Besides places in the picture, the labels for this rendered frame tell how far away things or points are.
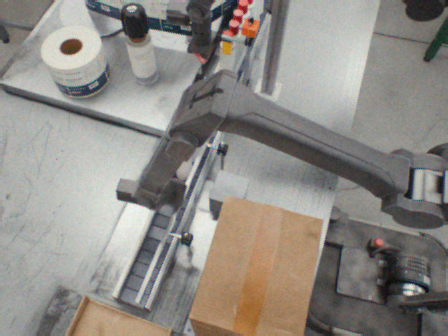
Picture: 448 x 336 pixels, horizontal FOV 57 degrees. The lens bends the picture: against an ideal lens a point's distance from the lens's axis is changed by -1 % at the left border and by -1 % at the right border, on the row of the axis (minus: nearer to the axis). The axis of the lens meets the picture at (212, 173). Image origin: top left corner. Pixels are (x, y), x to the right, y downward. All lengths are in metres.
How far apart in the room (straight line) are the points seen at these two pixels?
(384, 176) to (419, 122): 2.11
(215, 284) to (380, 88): 2.12
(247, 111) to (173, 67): 1.01
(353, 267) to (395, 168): 1.28
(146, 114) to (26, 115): 0.45
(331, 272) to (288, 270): 0.97
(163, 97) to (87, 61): 0.28
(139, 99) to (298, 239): 0.79
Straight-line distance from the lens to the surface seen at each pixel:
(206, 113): 0.57
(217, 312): 0.93
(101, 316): 1.26
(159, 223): 1.25
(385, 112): 2.73
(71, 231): 1.36
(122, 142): 1.47
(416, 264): 1.86
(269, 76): 1.50
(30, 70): 1.71
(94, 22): 1.79
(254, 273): 0.95
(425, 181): 0.72
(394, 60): 3.04
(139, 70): 1.49
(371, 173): 0.66
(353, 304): 1.92
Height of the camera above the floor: 2.03
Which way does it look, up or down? 62 degrees down
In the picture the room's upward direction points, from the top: 1 degrees counter-clockwise
